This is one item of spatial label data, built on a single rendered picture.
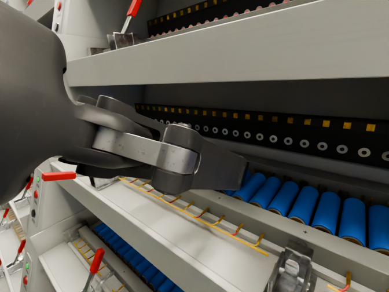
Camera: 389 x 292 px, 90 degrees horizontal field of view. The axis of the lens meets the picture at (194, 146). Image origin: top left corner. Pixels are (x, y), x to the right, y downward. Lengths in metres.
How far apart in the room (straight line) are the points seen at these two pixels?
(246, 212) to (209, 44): 0.16
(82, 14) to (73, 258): 0.50
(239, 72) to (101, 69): 0.23
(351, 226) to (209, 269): 0.13
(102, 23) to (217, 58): 0.39
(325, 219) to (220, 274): 0.11
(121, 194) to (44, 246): 0.30
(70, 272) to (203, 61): 0.44
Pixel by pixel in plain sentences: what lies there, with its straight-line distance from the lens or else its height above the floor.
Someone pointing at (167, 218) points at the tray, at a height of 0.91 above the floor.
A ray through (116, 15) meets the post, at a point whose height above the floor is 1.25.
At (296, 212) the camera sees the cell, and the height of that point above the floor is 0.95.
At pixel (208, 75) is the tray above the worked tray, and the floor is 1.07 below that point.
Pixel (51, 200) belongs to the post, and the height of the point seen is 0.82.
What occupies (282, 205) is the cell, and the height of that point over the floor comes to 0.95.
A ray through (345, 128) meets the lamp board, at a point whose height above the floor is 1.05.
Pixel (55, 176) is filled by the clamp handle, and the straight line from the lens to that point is 0.30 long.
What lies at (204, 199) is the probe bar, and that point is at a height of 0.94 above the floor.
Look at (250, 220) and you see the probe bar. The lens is 0.20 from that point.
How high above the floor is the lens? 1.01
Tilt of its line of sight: 4 degrees down
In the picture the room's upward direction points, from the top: 10 degrees clockwise
